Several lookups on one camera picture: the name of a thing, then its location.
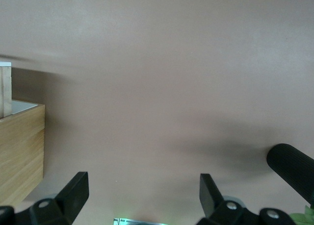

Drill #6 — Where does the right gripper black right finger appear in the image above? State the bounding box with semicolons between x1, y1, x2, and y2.
197;173;295;225

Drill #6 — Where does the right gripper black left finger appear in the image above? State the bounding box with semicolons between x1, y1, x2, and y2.
0;171;89;225

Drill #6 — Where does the light wooden drawer cabinet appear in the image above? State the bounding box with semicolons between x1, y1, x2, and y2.
0;103;46;207

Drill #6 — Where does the metal base mounting plate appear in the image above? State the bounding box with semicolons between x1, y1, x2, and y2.
113;217;170;225

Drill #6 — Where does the green soft object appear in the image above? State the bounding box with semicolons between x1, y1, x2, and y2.
289;204;314;225

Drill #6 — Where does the brown table cover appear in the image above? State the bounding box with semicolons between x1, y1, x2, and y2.
0;0;314;225

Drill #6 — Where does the black ribbed grip handle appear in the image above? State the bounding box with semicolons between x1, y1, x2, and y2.
266;143;314;208

